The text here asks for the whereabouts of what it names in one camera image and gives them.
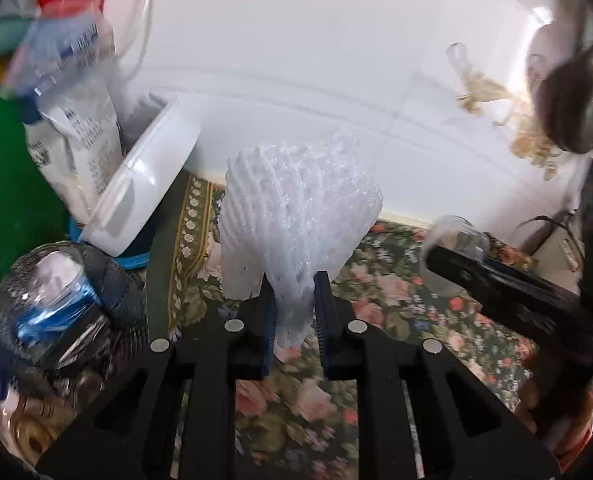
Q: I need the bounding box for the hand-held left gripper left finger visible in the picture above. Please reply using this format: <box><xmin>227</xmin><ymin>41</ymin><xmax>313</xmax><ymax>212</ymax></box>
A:
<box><xmin>35</xmin><ymin>274</ymin><xmax>280</xmax><ymax>480</ymax></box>

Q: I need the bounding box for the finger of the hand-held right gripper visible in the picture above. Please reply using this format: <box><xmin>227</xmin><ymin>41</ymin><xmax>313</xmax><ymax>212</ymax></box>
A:
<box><xmin>423</xmin><ymin>245</ymin><xmax>585</xmax><ymax>356</ymax></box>

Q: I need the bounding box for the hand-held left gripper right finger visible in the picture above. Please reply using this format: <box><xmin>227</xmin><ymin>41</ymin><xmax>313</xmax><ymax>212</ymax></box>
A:
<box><xmin>314</xmin><ymin>270</ymin><xmax>562</xmax><ymax>480</ymax></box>

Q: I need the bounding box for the clear glass cup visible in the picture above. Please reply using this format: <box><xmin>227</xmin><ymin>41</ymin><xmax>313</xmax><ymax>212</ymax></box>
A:
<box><xmin>419</xmin><ymin>215</ymin><xmax>492</xmax><ymax>297</ymax></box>

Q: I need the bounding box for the white foam fruit net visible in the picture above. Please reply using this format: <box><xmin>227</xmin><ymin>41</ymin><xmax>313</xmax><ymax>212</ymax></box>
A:
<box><xmin>218</xmin><ymin>130</ymin><xmax>383</xmax><ymax>350</ymax></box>

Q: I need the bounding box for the person's right hand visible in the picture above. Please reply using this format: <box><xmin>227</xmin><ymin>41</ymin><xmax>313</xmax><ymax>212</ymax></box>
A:
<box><xmin>514</xmin><ymin>375</ymin><xmax>593</xmax><ymax>433</ymax></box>

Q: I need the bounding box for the floral tablecloth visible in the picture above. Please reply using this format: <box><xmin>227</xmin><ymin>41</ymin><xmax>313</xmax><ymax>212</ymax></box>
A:
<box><xmin>146</xmin><ymin>172</ymin><xmax>545</xmax><ymax>480</ymax></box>

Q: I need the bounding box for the dark round metal object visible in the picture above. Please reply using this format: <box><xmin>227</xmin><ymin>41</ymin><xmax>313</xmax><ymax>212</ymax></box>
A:
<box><xmin>534</xmin><ymin>40</ymin><xmax>593</xmax><ymax>155</ymax></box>

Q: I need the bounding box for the blue bowl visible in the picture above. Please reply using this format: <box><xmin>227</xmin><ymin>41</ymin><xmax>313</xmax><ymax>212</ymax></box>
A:
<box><xmin>69</xmin><ymin>217</ymin><xmax>153</xmax><ymax>271</ymax></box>

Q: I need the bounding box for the bagged plastic bottle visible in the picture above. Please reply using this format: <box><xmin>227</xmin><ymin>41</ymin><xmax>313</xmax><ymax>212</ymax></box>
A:
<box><xmin>0</xmin><ymin>240</ymin><xmax>148</xmax><ymax>366</ymax></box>

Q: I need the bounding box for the white plastic container lid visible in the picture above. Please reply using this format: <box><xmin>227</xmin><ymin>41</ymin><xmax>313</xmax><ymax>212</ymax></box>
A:
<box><xmin>79</xmin><ymin>92</ymin><xmax>201</xmax><ymax>257</ymax></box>

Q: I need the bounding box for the clear plastic blue wrapper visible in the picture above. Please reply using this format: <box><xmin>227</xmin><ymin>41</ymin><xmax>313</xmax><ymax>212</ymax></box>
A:
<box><xmin>15</xmin><ymin>255</ymin><xmax>108</xmax><ymax>363</ymax></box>

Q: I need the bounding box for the white printed plastic bag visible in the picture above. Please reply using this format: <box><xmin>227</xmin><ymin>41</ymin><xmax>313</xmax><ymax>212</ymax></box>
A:
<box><xmin>24</xmin><ymin>67</ymin><xmax>126</xmax><ymax>227</ymax></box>

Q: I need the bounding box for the green container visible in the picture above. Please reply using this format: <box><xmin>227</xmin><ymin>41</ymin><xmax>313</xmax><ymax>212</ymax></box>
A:
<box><xmin>0</xmin><ymin>67</ymin><xmax>78</xmax><ymax>311</ymax></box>

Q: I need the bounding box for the clear blue printed plastic bag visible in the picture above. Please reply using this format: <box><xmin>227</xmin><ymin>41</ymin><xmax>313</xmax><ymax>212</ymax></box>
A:
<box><xmin>0</xmin><ymin>2</ymin><xmax>118</xmax><ymax>107</ymax></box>

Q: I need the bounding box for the black cable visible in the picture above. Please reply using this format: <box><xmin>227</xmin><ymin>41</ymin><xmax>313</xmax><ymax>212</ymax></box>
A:
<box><xmin>519</xmin><ymin>214</ymin><xmax>585</xmax><ymax>257</ymax></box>

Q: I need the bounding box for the pale raffia string bundle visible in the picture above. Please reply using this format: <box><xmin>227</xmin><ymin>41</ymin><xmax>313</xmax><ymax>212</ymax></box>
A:
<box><xmin>447</xmin><ymin>42</ymin><xmax>563</xmax><ymax>182</ymax></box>

